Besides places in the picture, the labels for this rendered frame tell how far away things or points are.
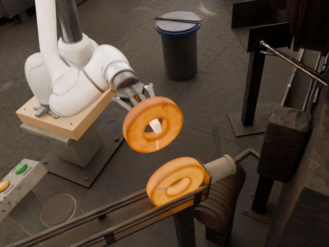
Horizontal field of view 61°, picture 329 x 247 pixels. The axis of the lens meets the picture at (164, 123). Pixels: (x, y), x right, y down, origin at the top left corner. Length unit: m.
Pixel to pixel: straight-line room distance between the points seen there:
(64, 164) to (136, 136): 1.15
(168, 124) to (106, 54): 0.33
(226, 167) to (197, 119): 1.11
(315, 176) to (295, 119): 0.23
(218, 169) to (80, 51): 0.92
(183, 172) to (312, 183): 0.28
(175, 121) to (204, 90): 1.38
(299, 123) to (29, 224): 0.94
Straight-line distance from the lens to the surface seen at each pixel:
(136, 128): 0.66
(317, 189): 0.57
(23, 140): 2.12
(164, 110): 0.67
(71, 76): 0.93
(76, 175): 1.72
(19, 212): 1.10
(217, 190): 0.92
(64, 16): 1.35
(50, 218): 1.01
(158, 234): 1.45
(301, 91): 1.09
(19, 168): 1.05
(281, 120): 0.76
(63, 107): 0.93
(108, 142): 1.80
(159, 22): 2.05
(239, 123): 1.84
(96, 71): 0.90
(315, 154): 0.62
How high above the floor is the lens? 1.33
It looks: 46 degrees down
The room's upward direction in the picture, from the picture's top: 9 degrees counter-clockwise
